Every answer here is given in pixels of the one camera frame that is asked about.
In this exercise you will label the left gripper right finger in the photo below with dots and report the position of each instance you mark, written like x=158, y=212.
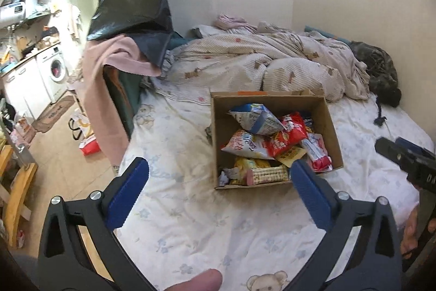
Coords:
x=360, y=249

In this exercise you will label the white floral bed sheet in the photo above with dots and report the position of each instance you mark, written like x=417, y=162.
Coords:
x=181, y=225

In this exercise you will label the checkered beige quilt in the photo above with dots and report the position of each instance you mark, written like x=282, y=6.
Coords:
x=272, y=60

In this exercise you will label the yellow wooden chair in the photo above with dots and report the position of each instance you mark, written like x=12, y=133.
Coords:
x=14, y=208

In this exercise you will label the white washing machine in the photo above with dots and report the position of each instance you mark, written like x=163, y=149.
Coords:
x=53, y=71

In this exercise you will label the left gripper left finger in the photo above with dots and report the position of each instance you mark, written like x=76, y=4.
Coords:
x=64, y=263

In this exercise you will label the brown cardboard box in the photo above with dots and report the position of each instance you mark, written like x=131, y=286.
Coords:
x=312, y=108

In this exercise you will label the blue white snack bag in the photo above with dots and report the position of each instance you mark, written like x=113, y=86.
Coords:
x=256, y=118

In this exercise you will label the person's right hand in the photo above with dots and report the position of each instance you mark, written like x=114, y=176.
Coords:
x=409, y=241

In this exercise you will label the white red chicken snack bag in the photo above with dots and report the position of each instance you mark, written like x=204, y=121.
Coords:
x=248, y=145

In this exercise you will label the yellow chip bag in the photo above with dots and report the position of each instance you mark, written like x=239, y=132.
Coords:
x=245, y=164

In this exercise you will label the red white shopping bag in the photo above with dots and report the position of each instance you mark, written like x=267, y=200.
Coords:
x=83, y=133

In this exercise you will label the tan cracker packet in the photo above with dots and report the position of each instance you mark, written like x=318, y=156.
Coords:
x=290, y=156

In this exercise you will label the red white candy bar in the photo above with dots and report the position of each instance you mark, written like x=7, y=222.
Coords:
x=318, y=157

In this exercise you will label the person's left hand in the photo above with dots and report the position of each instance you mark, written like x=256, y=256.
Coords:
x=210, y=280

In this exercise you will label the beige wafer biscuit pack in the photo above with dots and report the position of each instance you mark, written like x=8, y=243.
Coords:
x=258, y=176

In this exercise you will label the black plastic bag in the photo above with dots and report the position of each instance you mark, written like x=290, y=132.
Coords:
x=147, y=22

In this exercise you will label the dark camouflage garment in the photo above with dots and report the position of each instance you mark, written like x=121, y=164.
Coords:
x=384, y=82

